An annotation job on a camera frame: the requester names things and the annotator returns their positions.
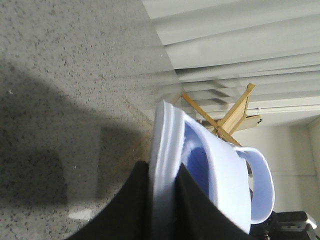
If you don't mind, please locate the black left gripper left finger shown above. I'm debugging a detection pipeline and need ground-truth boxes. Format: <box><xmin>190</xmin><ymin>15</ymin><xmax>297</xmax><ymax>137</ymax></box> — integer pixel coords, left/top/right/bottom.
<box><xmin>68</xmin><ymin>161</ymin><xmax>149</xmax><ymax>240</ymax></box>

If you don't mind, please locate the light blue slipper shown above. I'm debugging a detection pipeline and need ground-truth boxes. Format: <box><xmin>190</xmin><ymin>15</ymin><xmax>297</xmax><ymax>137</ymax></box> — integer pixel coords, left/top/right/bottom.
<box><xmin>234</xmin><ymin>146</ymin><xmax>275</xmax><ymax>224</ymax></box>
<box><xmin>148</xmin><ymin>101</ymin><xmax>252</xmax><ymax>239</ymax></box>

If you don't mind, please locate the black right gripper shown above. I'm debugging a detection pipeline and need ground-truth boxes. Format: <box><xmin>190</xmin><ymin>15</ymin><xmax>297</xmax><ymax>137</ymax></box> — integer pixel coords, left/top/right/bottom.
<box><xmin>249</xmin><ymin>211</ymin><xmax>320</xmax><ymax>240</ymax></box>

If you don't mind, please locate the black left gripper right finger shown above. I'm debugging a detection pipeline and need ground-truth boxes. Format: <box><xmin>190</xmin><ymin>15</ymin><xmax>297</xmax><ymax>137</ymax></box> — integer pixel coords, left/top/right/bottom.
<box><xmin>174</xmin><ymin>164</ymin><xmax>250</xmax><ymax>240</ymax></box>

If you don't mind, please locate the beige pleated curtain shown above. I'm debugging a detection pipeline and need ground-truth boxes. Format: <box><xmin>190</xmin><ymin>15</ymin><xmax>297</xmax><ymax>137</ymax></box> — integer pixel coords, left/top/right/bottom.
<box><xmin>143</xmin><ymin>0</ymin><xmax>320</xmax><ymax>126</ymax></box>

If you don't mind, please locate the wooden cross-legged stand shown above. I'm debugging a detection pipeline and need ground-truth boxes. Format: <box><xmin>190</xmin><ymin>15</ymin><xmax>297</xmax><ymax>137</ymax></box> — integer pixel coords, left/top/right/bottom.
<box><xmin>171</xmin><ymin>83</ymin><xmax>262</xmax><ymax>146</ymax></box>

